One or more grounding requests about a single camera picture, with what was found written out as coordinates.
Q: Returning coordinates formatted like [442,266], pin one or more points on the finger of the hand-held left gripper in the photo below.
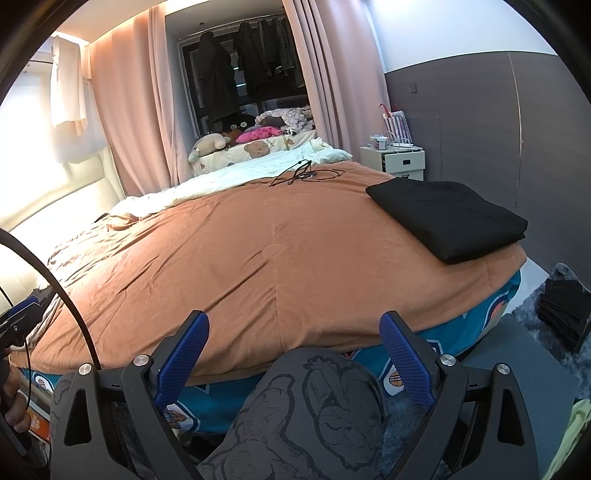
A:
[23,307]

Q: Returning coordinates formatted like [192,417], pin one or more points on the pink clothes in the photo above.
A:
[258,134]

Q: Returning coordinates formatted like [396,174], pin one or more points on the grey hanging clothes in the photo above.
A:
[286,50]

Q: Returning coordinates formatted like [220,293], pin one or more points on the white headboard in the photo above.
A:
[60,203]

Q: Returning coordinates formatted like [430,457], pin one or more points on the cream plush toy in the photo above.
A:
[207,144]

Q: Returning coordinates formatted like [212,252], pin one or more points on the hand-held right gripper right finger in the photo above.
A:
[406,360]

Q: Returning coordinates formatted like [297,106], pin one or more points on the white quilt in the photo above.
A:
[231,173]

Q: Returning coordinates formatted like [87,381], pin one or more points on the white power strip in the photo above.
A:
[406,146]

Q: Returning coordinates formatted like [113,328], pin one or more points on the yellow-green cloth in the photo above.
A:
[577,429]

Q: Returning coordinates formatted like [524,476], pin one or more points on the brown blanket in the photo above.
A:
[254,254]

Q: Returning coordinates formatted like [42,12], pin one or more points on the grey fluffy rug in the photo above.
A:
[531,302]

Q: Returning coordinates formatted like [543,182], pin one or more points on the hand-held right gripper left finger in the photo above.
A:
[182,360]

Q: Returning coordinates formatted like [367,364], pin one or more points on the pile of dark clothes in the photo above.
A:
[563,314]

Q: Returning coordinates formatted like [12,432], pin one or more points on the person's left hand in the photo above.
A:
[16,401]

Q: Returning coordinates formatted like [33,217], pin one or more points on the striped gift bag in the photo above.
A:
[397,127]

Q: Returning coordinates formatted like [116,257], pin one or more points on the dark brown plush toy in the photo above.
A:
[240,125]

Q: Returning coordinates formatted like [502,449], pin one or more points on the grey printed shirt knee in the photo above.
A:
[300,415]

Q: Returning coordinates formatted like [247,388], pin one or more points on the dark hanging jacket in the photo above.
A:
[251,60]
[217,78]

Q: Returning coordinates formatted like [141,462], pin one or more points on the blue cartoon print bed sheet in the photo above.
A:
[221,401]

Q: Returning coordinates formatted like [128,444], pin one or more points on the floral patterned cloth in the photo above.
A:
[291,117]

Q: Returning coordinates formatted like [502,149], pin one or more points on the bear print pillow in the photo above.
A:
[249,152]

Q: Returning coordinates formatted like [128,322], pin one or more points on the white hanging cloth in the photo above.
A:
[69,83]

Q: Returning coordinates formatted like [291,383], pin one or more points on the white nightstand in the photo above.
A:
[406,161]

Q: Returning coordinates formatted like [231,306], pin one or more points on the black shirt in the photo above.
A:
[448,217]

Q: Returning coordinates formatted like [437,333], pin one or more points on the pink curtain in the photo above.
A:
[332,69]
[138,115]

